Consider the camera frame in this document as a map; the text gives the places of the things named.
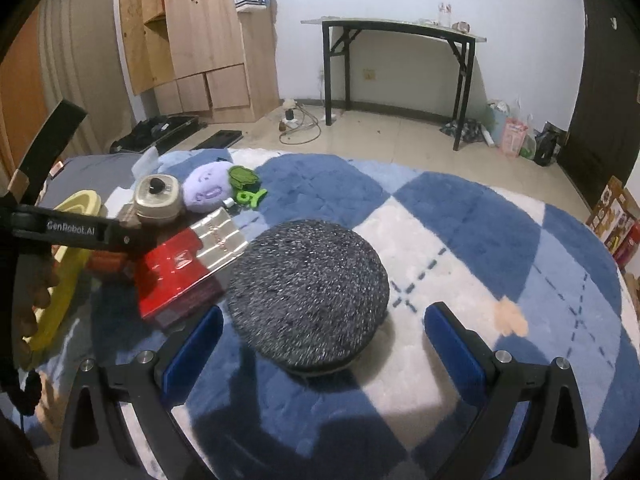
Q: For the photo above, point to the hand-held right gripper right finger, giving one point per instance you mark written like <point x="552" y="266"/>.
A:
<point x="455" y="355"/>

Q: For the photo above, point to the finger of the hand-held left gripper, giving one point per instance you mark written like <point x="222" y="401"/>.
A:
<point x="55" y="135"/>
<point x="127" y="242"/>

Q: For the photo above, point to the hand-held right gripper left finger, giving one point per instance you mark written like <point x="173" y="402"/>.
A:
<point x="192" y="355"/>

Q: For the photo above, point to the beige round kitchen timer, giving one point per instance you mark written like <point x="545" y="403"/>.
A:
<point x="157" y="200"/>

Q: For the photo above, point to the red gold cigarette carton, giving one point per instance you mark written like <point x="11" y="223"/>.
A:
<point x="175" y="270"/>

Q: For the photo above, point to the pale yellow plastic basin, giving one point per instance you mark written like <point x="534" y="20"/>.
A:
<point x="62" y="295"/>

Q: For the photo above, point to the purple plush toy green leaf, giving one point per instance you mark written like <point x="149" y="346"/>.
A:
<point x="207" y="187"/>

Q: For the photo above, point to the round dark grey sponge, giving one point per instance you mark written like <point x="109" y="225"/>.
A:
<point x="310" y="290"/>

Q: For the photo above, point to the person's left hand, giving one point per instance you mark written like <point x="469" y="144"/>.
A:
<point x="32" y="300"/>

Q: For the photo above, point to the orange wooden door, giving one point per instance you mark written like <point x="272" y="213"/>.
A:
<point x="20" y="85"/>

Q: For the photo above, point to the white tissue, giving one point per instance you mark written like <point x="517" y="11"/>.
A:
<point x="145" y="162"/>

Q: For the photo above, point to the blue white plush blanket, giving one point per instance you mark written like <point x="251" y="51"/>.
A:
<point x="450" y="260"/>

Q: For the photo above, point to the black open case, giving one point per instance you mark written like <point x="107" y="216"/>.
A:
<point x="155" y="132"/>

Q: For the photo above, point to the black flat tray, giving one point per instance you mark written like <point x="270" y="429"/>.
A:
<point x="217" y="139"/>

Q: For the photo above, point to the wooden wardrobe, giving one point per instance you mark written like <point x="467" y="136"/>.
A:
<point x="210" y="35"/>

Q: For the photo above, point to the white power strip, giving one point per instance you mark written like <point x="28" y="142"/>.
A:
<point x="289" y="121"/>

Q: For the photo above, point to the colourful cardboard box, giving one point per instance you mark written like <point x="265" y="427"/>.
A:
<point x="612" y="212"/>

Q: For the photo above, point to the dark cloth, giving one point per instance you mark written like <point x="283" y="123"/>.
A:
<point x="462" y="130"/>

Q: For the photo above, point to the pink plastic bag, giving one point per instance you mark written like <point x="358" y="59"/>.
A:
<point x="514" y="137"/>

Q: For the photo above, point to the black bag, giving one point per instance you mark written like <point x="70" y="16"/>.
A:
<point x="549" y="145"/>

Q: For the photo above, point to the dark wooden door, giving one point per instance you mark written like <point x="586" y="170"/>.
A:
<point x="600" y="85"/>

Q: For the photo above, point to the black folding table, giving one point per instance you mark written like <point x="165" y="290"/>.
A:
<point x="400" y="27"/>

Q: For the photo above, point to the yellowish wall socket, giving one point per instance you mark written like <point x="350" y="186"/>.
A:
<point x="369" y="74"/>

